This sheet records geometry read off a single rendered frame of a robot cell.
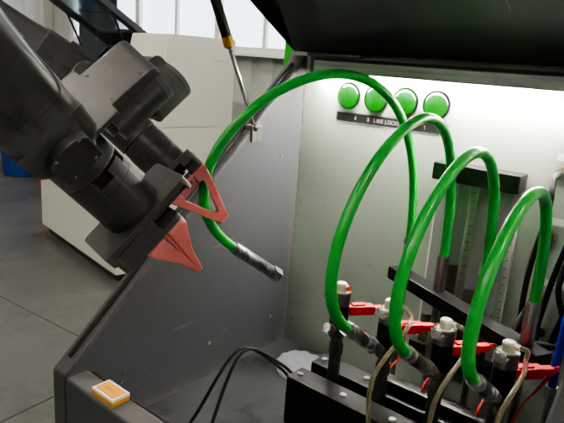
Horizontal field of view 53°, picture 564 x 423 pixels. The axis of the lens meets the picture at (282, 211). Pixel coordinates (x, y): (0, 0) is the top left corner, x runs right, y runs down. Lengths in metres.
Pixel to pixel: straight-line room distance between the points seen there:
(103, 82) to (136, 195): 0.10
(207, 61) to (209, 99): 0.24
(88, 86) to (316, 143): 0.75
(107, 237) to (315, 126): 0.70
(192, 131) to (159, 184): 3.24
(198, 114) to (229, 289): 2.74
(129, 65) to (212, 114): 3.38
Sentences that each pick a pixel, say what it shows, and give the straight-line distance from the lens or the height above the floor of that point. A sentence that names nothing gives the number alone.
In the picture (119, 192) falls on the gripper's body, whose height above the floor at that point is 1.32.
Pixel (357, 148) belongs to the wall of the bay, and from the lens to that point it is 1.12.
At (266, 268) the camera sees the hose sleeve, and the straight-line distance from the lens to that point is 0.84.
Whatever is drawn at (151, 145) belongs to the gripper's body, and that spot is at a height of 1.32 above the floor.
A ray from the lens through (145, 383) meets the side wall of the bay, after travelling 1.07.
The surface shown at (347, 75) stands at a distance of 0.85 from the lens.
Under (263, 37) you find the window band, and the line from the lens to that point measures 5.73.
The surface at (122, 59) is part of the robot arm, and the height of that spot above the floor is 1.43.
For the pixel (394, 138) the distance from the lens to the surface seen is 0.69.
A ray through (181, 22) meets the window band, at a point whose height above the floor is 1.76.
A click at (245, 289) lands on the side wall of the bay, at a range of 1.17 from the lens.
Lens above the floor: 1.43
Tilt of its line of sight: 15 degrees down
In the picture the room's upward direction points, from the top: 4 degrees clockwise
